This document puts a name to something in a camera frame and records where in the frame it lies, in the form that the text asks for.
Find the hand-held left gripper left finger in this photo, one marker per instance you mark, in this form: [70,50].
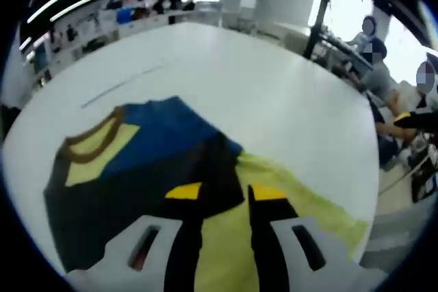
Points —
[184,237]

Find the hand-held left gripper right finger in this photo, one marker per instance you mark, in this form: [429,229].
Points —
[270,244]

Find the yellow blue grey garment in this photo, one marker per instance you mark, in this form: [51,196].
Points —
[154,148]

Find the black metal stand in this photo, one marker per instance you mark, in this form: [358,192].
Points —
[316,22]

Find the white background counter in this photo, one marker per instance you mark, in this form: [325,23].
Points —
[102,39]

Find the blue storage box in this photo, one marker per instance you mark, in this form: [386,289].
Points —
[124,16]

